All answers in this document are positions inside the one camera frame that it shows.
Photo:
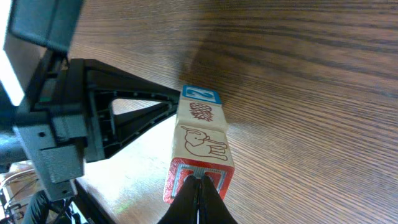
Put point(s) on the yellow wooden block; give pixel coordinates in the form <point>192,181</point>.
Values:
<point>201,115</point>

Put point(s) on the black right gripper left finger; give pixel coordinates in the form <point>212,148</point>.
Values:
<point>184,208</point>

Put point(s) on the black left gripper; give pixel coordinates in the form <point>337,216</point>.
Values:
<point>122,107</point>

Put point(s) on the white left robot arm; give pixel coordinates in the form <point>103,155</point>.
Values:
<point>33,28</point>

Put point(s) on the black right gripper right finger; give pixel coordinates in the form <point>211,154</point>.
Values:
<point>212,209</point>

